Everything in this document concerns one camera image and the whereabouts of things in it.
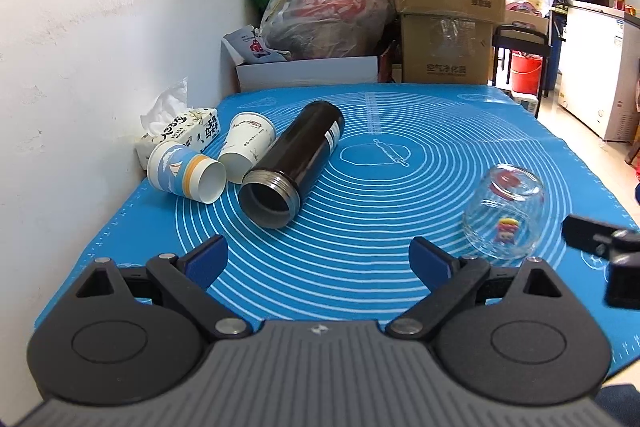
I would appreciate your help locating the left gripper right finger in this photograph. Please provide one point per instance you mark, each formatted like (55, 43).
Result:
(452, 283)

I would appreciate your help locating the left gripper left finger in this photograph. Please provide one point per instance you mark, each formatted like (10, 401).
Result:
(184, 283)

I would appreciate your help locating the clear glass jar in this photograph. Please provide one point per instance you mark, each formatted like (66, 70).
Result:
(503, 218)

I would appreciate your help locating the blue sailboat paper cup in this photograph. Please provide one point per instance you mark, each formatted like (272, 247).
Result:
(176, 169)

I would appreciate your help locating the white paper cup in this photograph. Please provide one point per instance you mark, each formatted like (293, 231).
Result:
(250, 136)

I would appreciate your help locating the black thermos flask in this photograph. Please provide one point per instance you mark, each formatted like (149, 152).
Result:
(273, 192)

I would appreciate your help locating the blue silicone baking mat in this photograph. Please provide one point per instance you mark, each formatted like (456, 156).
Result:
(408, 162)

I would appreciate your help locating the white tissue pack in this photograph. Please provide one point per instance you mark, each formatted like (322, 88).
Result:
(171, 119)

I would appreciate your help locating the white chest freezer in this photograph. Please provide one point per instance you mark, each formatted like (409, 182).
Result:
(599, 64)

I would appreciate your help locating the red bucket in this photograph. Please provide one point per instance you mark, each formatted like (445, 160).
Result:
(525, 73)

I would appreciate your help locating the lower cardboard box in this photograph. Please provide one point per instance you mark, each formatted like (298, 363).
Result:
(438, 49)

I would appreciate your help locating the black utility cart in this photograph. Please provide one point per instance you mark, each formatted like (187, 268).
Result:
(510, 38)

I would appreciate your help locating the white open box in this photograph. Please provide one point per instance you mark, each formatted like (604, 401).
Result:
(261, 68)

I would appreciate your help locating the clear plastic bag red contents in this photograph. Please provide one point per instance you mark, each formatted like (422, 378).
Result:
(307, 29)

